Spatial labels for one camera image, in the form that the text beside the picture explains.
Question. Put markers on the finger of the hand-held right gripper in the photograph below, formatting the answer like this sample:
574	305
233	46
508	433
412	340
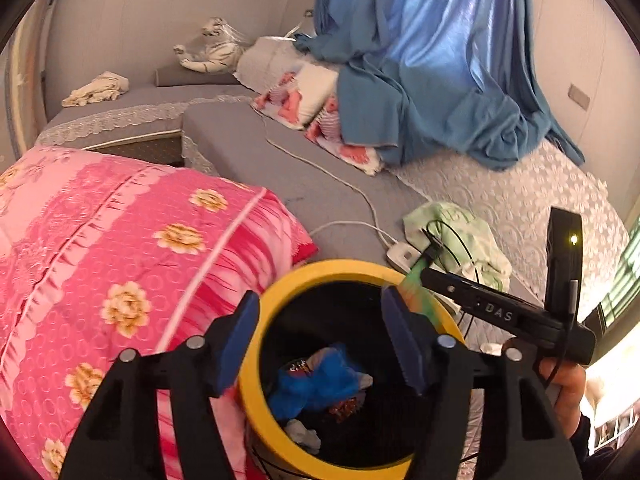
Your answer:
450	287

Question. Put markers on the window frame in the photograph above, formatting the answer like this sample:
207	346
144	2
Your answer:
622	280

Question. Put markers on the grey wall switch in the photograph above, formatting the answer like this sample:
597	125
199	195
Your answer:
579	96

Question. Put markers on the grey lace-trimmed bed cover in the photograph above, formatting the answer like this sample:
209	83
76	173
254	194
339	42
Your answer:
310	180

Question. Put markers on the blue curtain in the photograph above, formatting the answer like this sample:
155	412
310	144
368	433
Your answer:
425	60

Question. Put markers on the white embossed bedspread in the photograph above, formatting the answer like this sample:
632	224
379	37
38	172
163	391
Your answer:
525	200

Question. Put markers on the beige crumpled cloth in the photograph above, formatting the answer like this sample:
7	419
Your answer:
100	89

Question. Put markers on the white grey pillow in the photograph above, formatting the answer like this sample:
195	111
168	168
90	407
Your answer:
265	60

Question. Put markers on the pink printed white pillow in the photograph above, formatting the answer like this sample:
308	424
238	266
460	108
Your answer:
315	90

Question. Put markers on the white tiger plush toy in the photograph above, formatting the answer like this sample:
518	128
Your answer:
215	52

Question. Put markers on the white power strip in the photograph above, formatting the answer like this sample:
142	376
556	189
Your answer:
400	256

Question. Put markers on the pale green cloth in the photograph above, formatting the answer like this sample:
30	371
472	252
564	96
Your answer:
475	235

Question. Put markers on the green colourful wrapper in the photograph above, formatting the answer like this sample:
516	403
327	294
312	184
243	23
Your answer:
417	285

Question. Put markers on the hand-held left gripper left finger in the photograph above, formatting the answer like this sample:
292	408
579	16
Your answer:
235	350

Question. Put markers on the yellow-rimmed black trash bin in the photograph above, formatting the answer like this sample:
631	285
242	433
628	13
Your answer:
325	272

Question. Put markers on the person's right hand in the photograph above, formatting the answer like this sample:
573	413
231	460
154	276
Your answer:
565	385

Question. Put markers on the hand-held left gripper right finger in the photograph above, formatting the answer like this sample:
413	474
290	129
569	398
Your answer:
407	345

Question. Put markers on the blue cloth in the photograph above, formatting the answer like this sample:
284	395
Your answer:
305	390

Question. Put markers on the pink floral blanket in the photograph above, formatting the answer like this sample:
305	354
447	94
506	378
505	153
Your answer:
100	240

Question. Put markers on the grey bolster cushion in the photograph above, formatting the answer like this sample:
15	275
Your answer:
175	77

